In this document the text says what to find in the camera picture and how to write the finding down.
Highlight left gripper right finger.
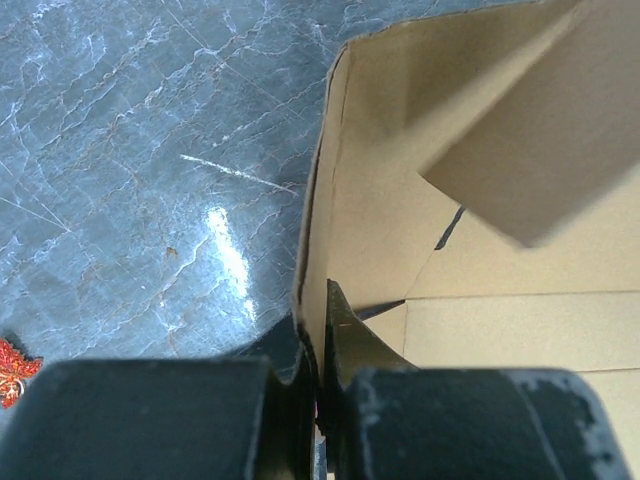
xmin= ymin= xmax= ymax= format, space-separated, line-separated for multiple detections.
xmin=318 ymin=280 xmax=632 ymax=479

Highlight orange maple leaf toy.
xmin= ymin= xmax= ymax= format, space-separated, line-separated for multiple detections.
xmin=0 ymin=338 xmax=43 ymax=409

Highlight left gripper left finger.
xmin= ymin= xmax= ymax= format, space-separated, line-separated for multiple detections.
xmin=1 ymin=329 xmax=317 ymax=479

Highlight brown cardboard box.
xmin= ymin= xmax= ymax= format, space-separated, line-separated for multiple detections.
xmin=291 ymin=0 xmax=640 ymax=381

